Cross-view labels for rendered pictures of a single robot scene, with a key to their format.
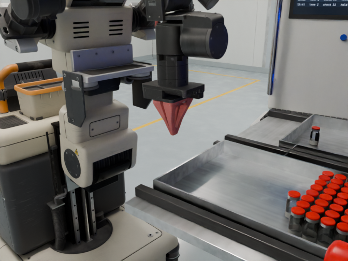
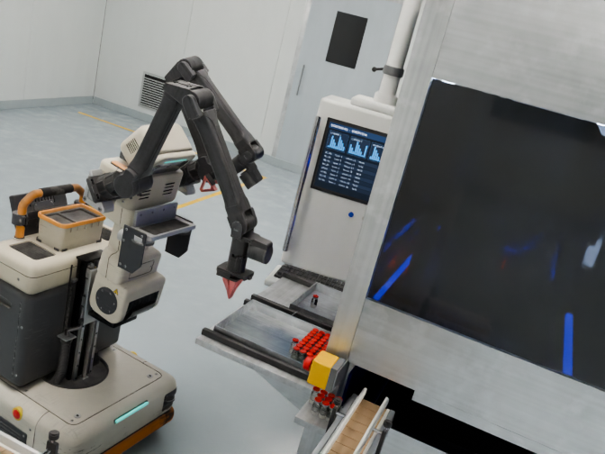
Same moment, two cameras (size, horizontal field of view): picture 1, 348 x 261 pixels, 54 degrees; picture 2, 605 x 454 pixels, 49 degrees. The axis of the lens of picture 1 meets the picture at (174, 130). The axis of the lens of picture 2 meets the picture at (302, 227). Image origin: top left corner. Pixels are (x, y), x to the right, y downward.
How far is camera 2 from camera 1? 144 cm
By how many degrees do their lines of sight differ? 19
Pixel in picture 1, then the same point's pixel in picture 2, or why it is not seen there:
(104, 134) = (139, 276)
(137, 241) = (137, 381)
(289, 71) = (304, 232)
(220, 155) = (249, 310)
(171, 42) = (241, 249)
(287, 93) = (300, 251)
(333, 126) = (329, 294)
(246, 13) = (258, 70)
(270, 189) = (282, 336)
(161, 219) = (221, 349)
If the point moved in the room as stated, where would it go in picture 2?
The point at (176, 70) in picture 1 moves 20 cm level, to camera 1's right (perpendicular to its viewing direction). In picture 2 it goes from (240, 264) to (302, 271)
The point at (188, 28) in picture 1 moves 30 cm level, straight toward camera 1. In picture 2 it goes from (253, 246) to (271, 292)
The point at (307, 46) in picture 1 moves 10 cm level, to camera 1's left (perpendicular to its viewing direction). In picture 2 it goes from (322, 214) to (301, 211)
